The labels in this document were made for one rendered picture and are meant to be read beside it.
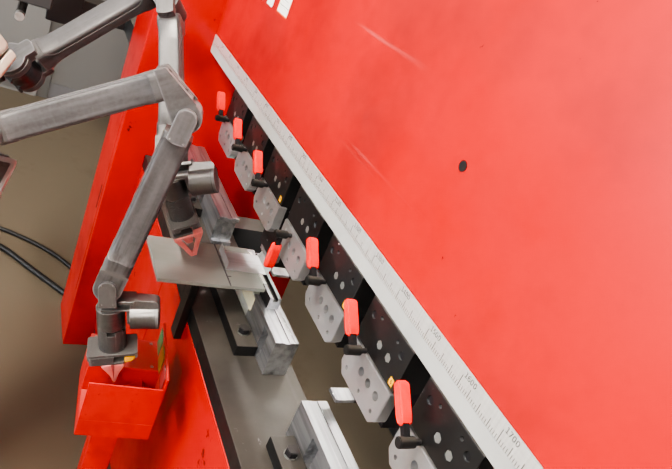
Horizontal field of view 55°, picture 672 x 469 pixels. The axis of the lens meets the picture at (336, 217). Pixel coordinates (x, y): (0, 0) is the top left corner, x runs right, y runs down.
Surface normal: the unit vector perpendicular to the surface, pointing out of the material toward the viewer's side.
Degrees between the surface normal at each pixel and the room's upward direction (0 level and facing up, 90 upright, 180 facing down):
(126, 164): 90
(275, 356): 90
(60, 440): 0
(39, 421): 0
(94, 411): 90
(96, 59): 90
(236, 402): 0
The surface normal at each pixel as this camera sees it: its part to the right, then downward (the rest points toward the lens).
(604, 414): -0.85, -0.15
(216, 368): 0.37, -0.85
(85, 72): 0.21, 0.48
